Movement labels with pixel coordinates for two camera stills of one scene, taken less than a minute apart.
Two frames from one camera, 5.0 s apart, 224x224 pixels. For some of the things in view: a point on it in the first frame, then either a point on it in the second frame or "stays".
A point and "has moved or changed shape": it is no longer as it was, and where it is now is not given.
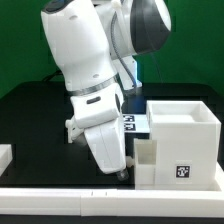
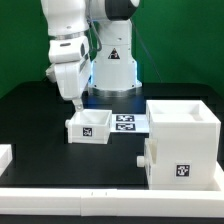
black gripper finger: x=122 y=175 -> x=78 y=104
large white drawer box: x=186 y=134 stays
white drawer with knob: x=145 y=163 has moved or changed shape
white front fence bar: x=112 y=203 stays
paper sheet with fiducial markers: x=136 y=123 stays
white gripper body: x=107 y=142 -> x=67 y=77
